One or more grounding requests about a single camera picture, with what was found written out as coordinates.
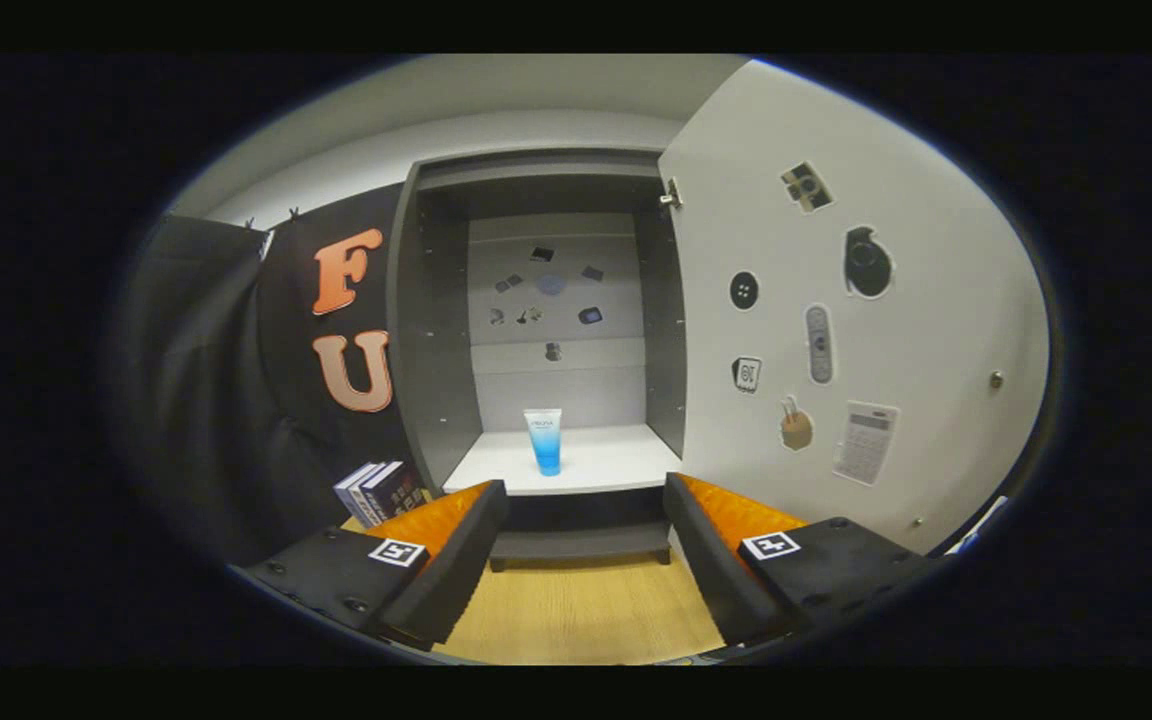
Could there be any light blue spine book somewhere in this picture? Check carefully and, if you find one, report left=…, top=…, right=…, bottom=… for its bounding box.
left=334, top=462, right=382, bottom=529

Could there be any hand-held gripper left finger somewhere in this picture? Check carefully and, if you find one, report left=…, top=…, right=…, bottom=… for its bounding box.
left=244, top=478, right=510, bottom=651

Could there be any grey cabinet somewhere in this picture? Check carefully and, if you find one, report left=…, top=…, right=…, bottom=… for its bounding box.
left=386, top=148, right=689, bottom=573

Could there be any black backdrop cloth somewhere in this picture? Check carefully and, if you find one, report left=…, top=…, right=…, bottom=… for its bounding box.
left=116, top=185, right=427, bottom=571

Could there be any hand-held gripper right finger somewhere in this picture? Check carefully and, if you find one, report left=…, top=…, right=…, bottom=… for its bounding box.
left=664, top=472, right=937, bottom=649

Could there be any blue white cosmetic tube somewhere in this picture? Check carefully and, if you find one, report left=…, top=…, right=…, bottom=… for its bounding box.
left=523, top=408, right=564, bottom=477

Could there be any dark blue book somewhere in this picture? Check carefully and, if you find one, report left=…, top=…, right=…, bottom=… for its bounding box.
left=361, top=462, right=427, bottom=523

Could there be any white cabinet shelf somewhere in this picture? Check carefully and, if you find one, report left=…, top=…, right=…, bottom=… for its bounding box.
left=442, top=424, right=683, bottom=497

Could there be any beige cabinet door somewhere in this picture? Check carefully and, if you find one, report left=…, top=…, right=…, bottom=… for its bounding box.
left=658, top=60, right=1050, bottom=556

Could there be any white blue object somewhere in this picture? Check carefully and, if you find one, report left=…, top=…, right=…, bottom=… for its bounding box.
left=944, top=495, right=1009, bottom=557

